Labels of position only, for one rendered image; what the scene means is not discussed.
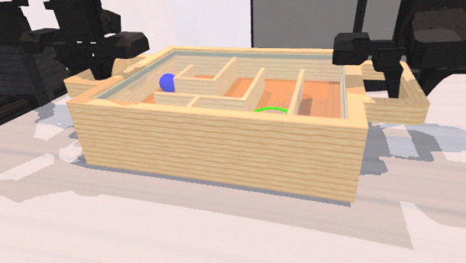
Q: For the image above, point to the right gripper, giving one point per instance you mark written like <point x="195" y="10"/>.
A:
<point x="352" y="49"/>

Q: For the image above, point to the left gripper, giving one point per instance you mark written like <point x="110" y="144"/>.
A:
<point x="79" y="21"/>

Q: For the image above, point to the wooden maze board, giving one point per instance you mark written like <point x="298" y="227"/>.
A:
<point x="277" y="119"/>

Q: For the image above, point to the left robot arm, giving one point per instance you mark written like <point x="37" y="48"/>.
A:
<point x="13" y="22"/>

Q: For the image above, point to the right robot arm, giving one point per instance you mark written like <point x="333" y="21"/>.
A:
<point x="434" y="37"/>

